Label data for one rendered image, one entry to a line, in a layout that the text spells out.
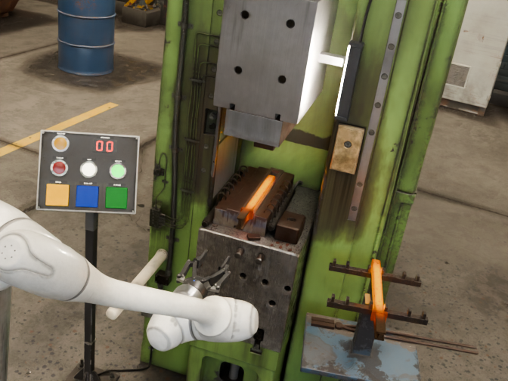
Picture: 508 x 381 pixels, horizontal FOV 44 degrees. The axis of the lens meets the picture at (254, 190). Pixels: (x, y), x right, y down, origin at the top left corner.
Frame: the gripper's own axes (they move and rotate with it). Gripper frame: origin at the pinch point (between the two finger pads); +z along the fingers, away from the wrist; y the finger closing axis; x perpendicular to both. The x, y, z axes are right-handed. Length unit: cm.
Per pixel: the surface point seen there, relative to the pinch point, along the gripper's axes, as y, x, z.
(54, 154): -67, 13, 16
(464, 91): 96, -75, 559
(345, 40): 16, 57, 83
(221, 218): -9.9, -5.1, 35.4
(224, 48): -16, 57, 35
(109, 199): -46.1, 0.8, 17.6
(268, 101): 1, 43, 35
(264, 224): 6.4, -2.9, 35.5
